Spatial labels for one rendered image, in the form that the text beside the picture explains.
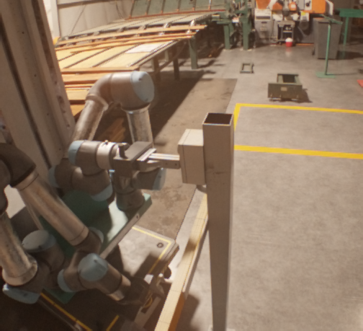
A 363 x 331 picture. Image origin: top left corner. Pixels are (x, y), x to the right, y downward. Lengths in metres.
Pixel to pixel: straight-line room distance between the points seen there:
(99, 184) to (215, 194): 0.34
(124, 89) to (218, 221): 0.56
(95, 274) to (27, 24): 0.85
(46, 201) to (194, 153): 0.44
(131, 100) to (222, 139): 0.50
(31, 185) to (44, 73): 0.46
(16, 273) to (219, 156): 0.68
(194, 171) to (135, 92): 0.45
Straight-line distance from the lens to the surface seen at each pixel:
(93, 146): 0.74
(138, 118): 1.03
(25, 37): 1.09
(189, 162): 0.61
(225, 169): 0.60
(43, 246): 1.00
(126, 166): 0.65
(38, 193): 0.79
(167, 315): 0.60
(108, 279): 0.77
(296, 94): 4.20
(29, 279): 0.93
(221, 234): 0.76
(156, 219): 2.17
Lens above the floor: 1.55
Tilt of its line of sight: 31 degrees down
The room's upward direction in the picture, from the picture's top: 7 degrees counter-clockwise
